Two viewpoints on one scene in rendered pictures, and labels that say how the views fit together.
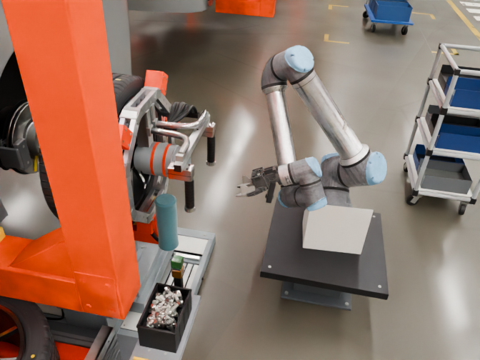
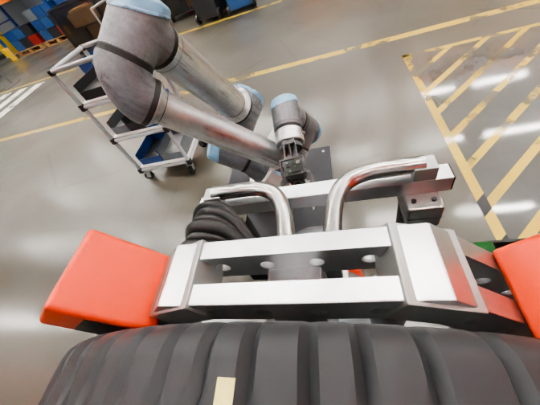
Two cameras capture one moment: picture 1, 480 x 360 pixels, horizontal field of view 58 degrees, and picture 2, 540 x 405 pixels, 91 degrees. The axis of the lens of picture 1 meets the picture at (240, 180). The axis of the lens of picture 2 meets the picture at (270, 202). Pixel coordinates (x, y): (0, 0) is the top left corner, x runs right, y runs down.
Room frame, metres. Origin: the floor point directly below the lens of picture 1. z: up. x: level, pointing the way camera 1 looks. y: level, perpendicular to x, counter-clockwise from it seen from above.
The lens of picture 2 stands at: (1.48, 0.50, 1.31)
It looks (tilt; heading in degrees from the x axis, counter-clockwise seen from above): 48 degrees down; 284
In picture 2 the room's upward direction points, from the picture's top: 25 degrees counter-clockwise
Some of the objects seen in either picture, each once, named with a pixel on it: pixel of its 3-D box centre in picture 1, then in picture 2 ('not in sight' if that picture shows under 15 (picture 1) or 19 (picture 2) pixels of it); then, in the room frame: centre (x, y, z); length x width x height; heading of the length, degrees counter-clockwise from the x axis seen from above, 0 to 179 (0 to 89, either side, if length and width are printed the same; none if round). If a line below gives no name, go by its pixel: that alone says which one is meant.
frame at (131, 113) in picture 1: (146, 157); (326, 341); (1.52, 0.40, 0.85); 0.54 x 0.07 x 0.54; 171
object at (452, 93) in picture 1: (453, 131); (144, 115); (2.57, -1.41, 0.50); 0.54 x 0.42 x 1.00; 171
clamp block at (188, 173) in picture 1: (181, 171); (416, 196); (1.32, 0.22, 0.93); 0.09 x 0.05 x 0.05; 81
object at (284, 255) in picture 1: (321, 259); (283, 207); (1.66, -0.47, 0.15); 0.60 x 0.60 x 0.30; 80
